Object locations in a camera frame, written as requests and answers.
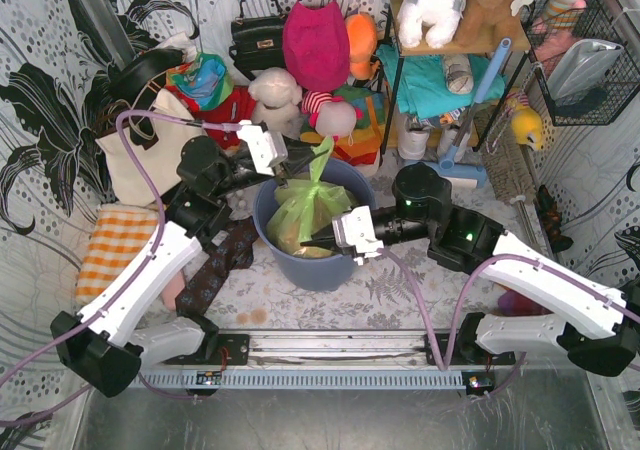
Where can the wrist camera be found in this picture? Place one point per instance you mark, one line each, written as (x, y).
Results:
(267, 148)
(354, 233)

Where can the green trash bag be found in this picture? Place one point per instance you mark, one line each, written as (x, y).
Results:
(306, 205)

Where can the black wire basket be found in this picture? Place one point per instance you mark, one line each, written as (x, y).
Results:
(605, 101)

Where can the brown teddy bear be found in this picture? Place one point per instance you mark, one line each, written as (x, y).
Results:
(497, 16)

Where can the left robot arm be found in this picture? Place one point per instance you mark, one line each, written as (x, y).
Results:
(102, 343)

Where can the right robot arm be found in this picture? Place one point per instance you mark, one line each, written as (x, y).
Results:
(595, 326)

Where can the orange plush toy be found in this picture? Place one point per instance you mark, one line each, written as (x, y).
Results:
(362, 36)

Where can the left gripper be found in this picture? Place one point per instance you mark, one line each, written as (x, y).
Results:
(282, 165)

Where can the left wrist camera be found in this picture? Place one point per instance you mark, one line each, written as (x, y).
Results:
(267, 148)

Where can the silver foil pouch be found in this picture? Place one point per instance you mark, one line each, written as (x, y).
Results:
(582, 66)

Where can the blue trash bin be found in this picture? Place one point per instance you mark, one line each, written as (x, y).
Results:
(325, 274)

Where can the yellow plush duck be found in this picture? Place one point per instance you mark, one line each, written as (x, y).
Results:
(525, 123)

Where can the pink head plush doll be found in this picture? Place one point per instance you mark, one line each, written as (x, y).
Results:
(329, 116)

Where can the orange checkered towel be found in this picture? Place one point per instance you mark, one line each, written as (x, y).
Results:
(120, 232)

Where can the brown floral cloth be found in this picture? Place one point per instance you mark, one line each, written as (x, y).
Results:
(235, 252)

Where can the magenta fuzzy bag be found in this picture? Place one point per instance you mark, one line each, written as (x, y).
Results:
(316, 46)

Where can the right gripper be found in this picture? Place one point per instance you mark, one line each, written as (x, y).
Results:
(387, 225)

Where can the rainbow striped cloth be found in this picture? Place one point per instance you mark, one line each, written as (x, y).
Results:
(368, 134)

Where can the purple orange sock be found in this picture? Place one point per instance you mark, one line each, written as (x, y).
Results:
(513, 304)

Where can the cream canvas tote bag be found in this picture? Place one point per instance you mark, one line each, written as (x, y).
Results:
(160, 161)

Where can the black leather handbag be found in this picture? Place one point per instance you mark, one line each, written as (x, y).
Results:
(257, 42)

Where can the white plush dog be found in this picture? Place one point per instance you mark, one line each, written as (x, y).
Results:
(432, 21)

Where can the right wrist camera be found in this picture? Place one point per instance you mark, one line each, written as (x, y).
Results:
(354, 233)

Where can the teal folded cloth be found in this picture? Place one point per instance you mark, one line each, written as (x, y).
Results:
(422, 90)

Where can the red cloth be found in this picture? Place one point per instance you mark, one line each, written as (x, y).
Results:
(238, 106)

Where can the blue handled broom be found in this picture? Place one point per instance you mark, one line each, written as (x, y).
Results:
(467, 175)

